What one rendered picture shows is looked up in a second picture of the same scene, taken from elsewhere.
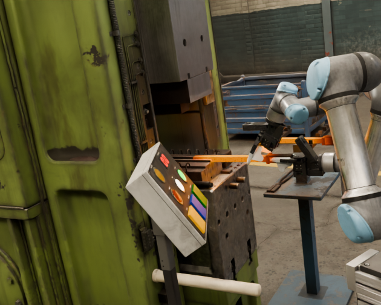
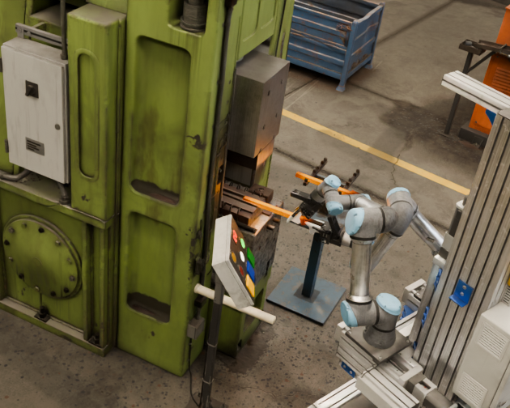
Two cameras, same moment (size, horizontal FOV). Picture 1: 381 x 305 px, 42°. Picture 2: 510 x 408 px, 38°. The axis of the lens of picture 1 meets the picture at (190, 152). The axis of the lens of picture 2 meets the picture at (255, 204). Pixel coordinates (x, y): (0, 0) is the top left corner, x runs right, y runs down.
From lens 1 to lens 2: 2.02 m
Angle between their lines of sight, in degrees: 21
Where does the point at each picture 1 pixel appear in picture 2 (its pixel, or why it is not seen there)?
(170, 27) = (257, 120)
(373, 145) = (379, 248)
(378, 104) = not seen: hidden behind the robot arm
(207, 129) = not seen: hidden behind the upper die
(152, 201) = (227, 276)
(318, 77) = (353, 226)
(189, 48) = (265, 129)
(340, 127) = (358, 257)
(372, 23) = not seen: outside the picture
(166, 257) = (218, 296)
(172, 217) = (236, 287)
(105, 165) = (181, 212)
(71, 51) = (174, 121)
